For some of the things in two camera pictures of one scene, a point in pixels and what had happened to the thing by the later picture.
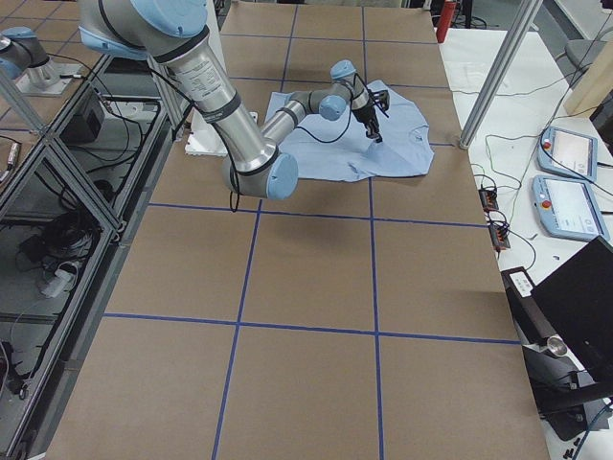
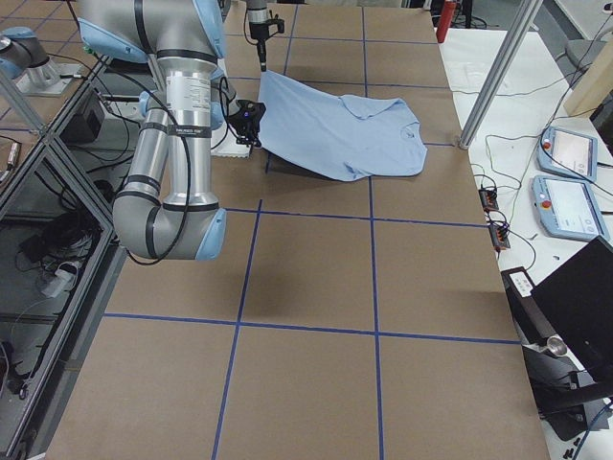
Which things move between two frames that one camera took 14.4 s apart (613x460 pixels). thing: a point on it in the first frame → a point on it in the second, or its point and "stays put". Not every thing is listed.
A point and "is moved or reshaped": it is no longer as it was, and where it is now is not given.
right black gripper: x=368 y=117 → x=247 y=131
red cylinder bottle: x=445 y=20 stays put
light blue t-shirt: x=341 y=150 is moved or reshaped
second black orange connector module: x=498 y=236 stays put
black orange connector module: x=488 y=199 stays put
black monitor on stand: x=572 y=374 stays put
